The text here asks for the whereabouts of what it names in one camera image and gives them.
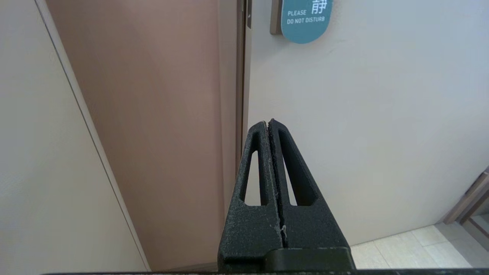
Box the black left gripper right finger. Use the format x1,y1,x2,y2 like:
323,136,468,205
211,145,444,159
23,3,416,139
267,118,356,270

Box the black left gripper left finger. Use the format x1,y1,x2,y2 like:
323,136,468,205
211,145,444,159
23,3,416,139
218,121,283,270

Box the white door hanger sign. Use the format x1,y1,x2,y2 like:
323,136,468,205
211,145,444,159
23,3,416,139
281,0,334,44

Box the cream white door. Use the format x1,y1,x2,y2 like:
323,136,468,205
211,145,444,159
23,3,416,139
244,0,489,247

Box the bronze door lock plate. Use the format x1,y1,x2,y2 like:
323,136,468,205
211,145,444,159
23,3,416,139
270,0,284,35

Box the cream wardrobe panel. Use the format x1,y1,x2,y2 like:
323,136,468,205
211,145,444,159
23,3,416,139
0,0,151,272

